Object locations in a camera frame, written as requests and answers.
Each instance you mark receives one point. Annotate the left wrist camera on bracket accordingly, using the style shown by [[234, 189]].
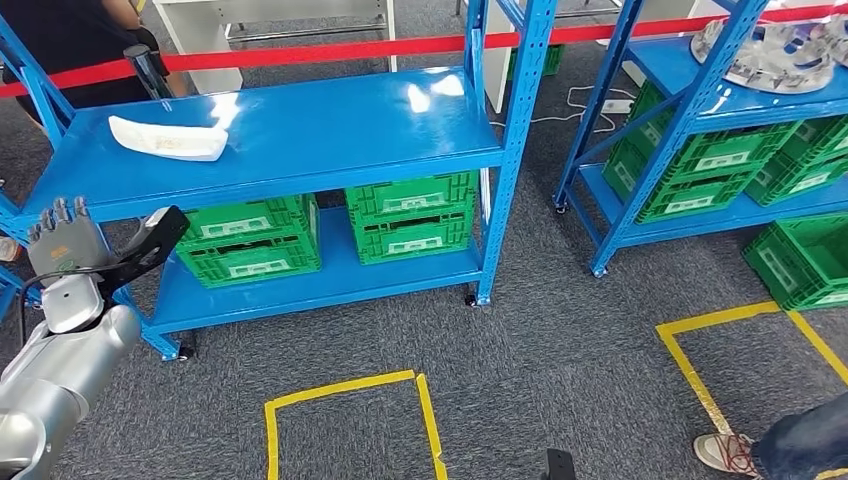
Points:
[[156, 235]]

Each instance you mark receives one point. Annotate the blue metal shelf rack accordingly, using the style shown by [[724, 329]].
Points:
[[298, 126], [662, 66]]

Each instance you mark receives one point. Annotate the black stanchion post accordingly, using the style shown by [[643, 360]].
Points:
[[147, 69]]

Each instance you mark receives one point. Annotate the white plastic part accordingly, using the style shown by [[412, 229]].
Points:
[[166, 139]]

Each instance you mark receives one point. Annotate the silver metal part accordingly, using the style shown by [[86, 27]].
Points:
[[762, 66], [836, 40]]

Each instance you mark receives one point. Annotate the red barrier belt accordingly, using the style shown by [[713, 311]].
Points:
[[331, 52]]

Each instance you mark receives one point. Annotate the black robot body edge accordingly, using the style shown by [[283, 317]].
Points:
[[558, 465]]

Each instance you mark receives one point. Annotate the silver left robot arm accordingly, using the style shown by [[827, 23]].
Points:
[[73, 364]]

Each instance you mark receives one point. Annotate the yellow floor tape square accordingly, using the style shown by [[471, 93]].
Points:
[[719, 317], [271, 444]]

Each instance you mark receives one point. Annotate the person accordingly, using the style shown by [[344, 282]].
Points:
[[808, 437], [66, 33], [8, 250]]

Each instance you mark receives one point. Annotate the white power strip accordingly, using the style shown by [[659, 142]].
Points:
[[616, 105]]

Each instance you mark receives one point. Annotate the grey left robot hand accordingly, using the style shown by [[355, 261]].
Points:
[[66, 248]]

